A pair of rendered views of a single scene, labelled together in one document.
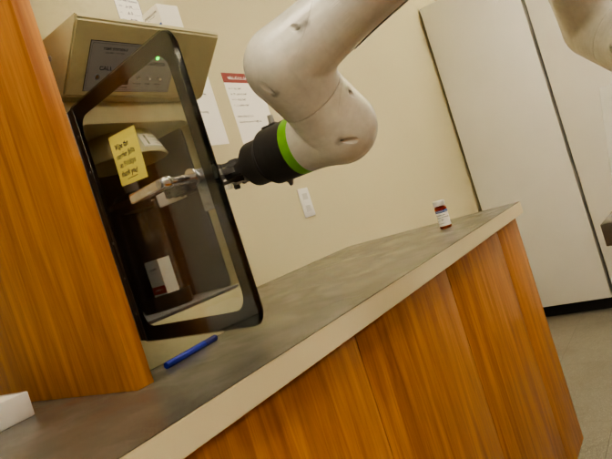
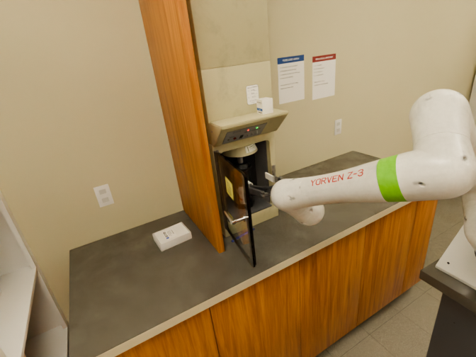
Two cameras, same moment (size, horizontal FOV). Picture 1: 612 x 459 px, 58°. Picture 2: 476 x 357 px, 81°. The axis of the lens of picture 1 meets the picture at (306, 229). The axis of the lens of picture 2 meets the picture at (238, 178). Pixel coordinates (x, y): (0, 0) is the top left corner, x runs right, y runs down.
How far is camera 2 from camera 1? 0.71 m
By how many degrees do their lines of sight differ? 35
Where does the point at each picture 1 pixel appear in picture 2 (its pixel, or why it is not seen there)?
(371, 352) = (304, 261)
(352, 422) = (285, 284)
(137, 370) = (219, 248)
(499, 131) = not seen: outside the picture
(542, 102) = not seen: outside the picture
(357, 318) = (299, 256)
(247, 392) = (244, 285)
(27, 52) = (201, 146)
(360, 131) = (311, 222)
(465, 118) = not seen: outside the picture
